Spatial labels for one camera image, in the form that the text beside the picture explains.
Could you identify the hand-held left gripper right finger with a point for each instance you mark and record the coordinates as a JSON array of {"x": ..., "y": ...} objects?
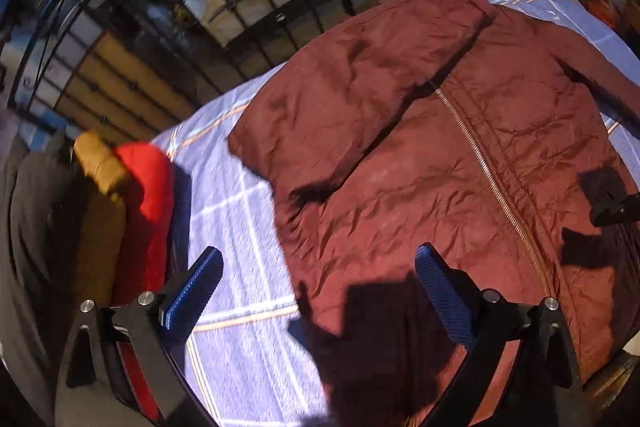
[{"x": 445, "y": 292}]

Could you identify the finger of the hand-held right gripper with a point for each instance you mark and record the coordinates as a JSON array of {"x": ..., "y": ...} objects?
[{"x": 614, "y": 212}]

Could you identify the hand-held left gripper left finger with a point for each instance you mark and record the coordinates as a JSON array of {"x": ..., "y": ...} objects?
[{"x": 192, "y": 289}]

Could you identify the maroon jacket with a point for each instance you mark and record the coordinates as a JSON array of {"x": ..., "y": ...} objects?
[{"x": 425, "y": 157}]

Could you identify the blue checked bed sheet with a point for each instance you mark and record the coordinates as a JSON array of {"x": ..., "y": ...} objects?
[{"x": 240, "y": 217}]

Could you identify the red garment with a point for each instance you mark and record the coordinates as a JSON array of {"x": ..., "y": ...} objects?
[{"x": 147, "y": 197}]

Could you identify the mustard garment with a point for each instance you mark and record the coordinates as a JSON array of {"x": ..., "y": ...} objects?
[{"x": 97, "y": 162}]

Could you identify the grey garment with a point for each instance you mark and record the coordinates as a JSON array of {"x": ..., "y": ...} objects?
[{"x": 35, "y": 217}]

